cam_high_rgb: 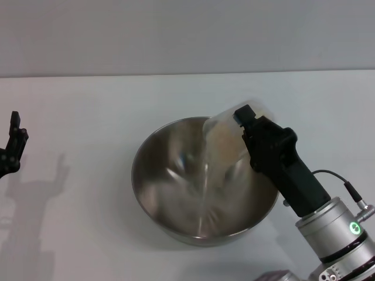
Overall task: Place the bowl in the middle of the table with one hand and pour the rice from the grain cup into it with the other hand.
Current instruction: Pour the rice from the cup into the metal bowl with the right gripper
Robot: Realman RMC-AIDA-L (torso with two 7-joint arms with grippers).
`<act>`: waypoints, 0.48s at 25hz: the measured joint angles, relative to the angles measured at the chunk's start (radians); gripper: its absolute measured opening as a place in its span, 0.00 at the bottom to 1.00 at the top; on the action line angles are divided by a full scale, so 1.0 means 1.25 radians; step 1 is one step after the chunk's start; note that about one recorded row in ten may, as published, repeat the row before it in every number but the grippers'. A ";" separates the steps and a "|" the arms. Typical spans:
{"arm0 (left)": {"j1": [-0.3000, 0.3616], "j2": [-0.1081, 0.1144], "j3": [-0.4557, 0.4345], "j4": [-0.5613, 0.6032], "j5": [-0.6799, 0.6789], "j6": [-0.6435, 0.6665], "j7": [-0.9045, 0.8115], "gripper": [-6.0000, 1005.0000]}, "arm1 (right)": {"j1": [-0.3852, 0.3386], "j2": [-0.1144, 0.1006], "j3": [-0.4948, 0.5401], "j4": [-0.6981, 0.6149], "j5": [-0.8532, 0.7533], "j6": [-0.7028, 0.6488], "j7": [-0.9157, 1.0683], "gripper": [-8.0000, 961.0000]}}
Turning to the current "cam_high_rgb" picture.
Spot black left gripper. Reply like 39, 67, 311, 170
0, 111, 29, 179

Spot stainless steel mixing bowl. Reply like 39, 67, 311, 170
131, 116, 281, 246

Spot white rice grains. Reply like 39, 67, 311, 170
210, 121, 247, 188

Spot clear plastic measuring cup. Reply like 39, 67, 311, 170
202, 98, 278, 203

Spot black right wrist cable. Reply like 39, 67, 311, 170
312, 169, 375, 205

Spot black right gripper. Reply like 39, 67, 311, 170
233, 105, 332, 218

